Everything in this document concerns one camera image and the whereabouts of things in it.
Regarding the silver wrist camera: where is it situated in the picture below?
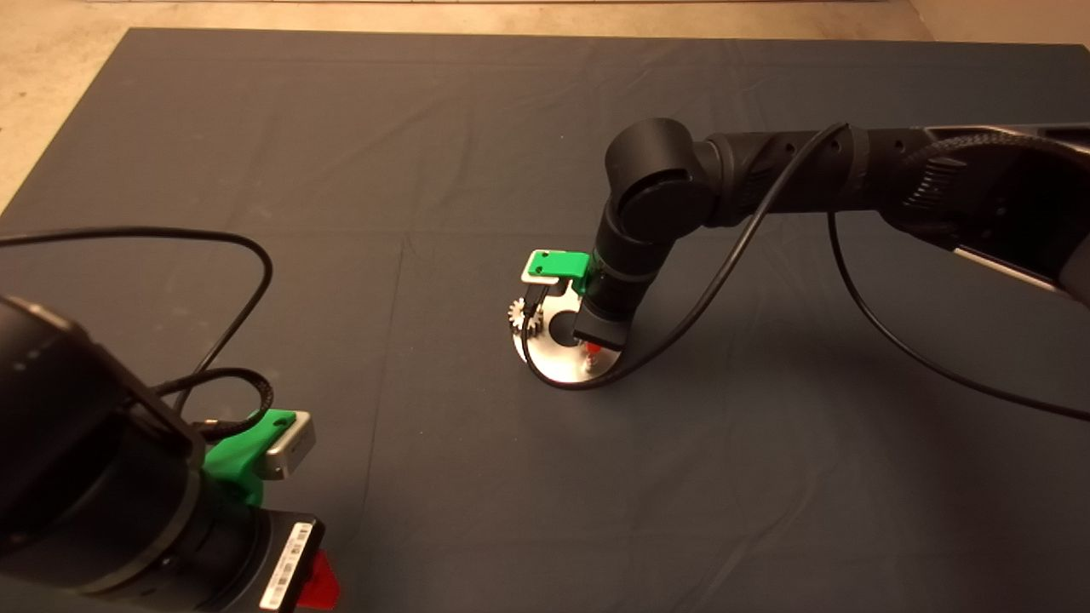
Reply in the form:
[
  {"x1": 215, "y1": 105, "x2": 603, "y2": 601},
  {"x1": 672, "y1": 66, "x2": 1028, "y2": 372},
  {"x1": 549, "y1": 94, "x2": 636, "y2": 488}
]
[
  {"x1": 262, "y1": 411, "x2": 316, "y2": 479},
  {"x1": 520, "y1": 251, "x2": 563, "y2": 289}
]

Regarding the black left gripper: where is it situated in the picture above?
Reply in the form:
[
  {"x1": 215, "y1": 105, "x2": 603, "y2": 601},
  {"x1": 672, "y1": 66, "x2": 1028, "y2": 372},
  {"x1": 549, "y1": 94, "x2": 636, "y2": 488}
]
[{"x1": 254, "y1": 509, "x2": 341, "y2": 613}]

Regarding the black hanging right arm cable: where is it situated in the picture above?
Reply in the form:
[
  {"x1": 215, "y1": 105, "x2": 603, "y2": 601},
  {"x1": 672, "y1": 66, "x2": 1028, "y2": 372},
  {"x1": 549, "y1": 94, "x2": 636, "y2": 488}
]
[{"x1": 827, "y1": 213, "x2": 1090, "y2": 423}]

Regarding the round metal carrier plate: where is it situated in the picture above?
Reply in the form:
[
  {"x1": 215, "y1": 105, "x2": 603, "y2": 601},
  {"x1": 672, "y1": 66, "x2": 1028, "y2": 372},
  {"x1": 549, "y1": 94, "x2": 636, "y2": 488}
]
[{"x1": 511, "y1": 288, "x2": 627, "y2": 386}]

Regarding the green left camera mount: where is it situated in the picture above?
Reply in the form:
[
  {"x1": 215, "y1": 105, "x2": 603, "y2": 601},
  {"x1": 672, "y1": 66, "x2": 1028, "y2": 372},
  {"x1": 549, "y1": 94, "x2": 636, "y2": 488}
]
[{"x1": 204, "y1": 409, "x2": 297, "y2": 506}]

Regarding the steel planetary gear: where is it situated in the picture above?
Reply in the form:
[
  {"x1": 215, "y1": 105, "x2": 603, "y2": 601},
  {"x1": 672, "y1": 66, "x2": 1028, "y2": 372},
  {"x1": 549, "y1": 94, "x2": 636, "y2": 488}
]
[{"x1": 508, "y1": 295, "x2": 544, "y2": 335}]

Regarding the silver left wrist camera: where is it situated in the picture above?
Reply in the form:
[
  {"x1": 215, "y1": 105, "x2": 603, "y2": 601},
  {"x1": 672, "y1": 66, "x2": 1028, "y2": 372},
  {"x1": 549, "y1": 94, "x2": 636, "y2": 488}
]
[{"x1": 262, "y1": 411, "x2": 316, "y2": 479}]

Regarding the braided black arm cable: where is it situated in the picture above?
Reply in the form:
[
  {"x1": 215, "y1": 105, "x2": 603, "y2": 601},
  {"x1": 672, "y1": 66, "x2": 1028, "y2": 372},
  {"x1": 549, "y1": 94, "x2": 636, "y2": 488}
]
[
  {"x1": 153, "y1": 366, "x2": 276, "y2": 442},
  {"x1": 904, "y1": 129, "x2": 1090, "y2": 224}
]

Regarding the green right camera mount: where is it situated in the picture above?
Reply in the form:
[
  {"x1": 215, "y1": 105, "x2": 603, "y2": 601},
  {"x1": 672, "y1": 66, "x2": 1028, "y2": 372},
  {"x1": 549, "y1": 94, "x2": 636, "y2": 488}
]
[{"x1": 525, "y1": 249, "x2": 591, "y2": 296}]

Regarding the braided black left arm cable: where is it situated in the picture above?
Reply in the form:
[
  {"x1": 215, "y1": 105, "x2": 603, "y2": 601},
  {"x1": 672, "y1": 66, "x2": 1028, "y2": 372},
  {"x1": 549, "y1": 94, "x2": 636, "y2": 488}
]
[{"x1": 153, "y1": 366, "x2": 276, "y2": 442}]

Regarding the dark grey table cloth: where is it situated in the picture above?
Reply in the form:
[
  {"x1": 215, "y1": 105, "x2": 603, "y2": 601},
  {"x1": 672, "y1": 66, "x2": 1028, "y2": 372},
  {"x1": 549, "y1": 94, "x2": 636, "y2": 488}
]
[{"x1": 0, "y1": 28, "x2": 1090, "y2": 613}]

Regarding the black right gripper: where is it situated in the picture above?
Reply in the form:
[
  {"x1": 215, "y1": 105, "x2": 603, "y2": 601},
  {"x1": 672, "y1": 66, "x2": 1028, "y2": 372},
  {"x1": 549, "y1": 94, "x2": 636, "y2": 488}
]
[{"x1": 571, "y1": 300, "x2": 631, "y2": 359}]

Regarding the braided black right arm cable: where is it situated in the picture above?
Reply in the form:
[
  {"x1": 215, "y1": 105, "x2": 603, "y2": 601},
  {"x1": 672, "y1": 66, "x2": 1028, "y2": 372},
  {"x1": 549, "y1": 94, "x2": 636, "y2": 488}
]
[{"x1": 904, "y1": 129, "x2": 1090, "y2": 224}]

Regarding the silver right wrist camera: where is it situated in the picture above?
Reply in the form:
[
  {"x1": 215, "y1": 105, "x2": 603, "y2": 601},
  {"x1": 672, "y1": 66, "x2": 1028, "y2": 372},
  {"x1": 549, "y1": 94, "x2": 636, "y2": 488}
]
[{"x1": 520, "y1": 251, "x2": 563, "y2": 289}]

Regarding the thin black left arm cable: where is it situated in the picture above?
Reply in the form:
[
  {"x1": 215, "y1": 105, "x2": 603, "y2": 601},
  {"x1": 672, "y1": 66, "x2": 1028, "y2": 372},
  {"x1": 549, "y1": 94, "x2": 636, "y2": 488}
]
[{"x1": 0, "y1": 226, "x2": 274, "y2": 411}]

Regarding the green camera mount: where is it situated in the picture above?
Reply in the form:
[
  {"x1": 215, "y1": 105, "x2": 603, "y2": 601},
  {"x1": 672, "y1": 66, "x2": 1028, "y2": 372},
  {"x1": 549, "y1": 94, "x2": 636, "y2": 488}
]
[
  {"x1": 525, "y1": 249, "x2": 591, "y2": 296},
  {"x1": 204, "y1": 409, "x2": 297, "y2": 506}
]

